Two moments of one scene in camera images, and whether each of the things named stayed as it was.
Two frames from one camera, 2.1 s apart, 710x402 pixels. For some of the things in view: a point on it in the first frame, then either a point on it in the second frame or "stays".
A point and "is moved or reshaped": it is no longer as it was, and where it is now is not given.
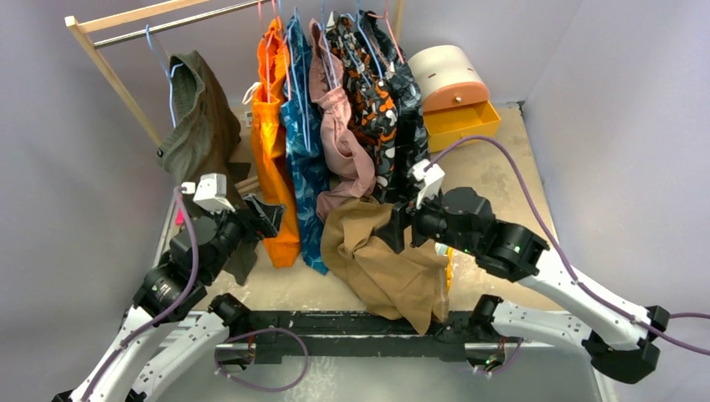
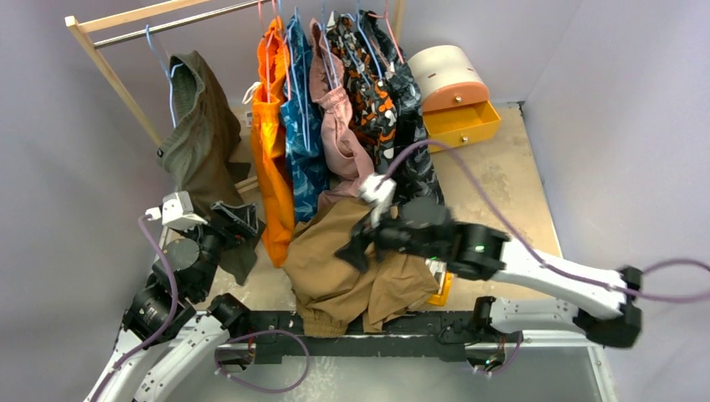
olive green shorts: (202, 139) stays
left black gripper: (267, 220) -> (243, 220)
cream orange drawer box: (455, 97) stays
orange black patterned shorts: (373, 97) stays
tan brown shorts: (410, 283) is moved or reshaped
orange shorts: (272, 143) stays
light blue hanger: (169, 74) stays
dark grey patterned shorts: (413, 141) stays
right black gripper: (402, 224) -> (375, 237)
